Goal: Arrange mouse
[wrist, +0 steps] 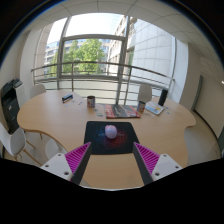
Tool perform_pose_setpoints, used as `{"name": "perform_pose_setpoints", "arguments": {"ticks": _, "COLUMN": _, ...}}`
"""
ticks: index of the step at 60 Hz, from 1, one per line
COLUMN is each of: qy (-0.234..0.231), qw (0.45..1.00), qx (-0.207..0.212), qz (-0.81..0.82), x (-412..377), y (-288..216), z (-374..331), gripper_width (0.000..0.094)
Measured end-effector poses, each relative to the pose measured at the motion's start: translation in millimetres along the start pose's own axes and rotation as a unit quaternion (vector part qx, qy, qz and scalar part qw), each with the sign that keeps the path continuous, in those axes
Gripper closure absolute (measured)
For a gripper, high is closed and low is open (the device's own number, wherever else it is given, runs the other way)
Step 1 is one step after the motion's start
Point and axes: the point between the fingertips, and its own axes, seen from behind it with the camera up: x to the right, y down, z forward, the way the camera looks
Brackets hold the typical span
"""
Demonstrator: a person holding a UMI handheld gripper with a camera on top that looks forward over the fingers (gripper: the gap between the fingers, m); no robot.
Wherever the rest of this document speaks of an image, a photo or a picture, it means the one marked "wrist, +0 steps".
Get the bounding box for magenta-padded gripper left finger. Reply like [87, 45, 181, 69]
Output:
[39, 141, 94, 186]

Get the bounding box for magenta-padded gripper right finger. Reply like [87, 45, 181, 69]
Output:
[132, 141, 184, 186]

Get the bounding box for pink and purple computer mouse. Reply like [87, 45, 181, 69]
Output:
[104, 124, 118, 140]

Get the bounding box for black mouse pad red-blue print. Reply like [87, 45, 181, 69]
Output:
[83, 120, 140, 156]

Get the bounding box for white chair wooden legs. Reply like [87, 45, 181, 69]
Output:
[0, 121, 43, 167]

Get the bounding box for printed mug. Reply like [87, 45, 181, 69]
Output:
[136, 100, 147, 113]
[86, 95, 97, 108]

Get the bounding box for black cylinder speaker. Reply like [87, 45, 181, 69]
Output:
[157, 88, 169, 107]

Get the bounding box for red and grey magazine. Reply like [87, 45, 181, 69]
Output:
[103, 103, 142, 120]

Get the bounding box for black office printer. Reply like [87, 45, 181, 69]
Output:
[0, 77, 24, 135]

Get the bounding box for grey metal balcony railing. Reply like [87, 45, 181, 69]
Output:
[30, 60, 176, 101]

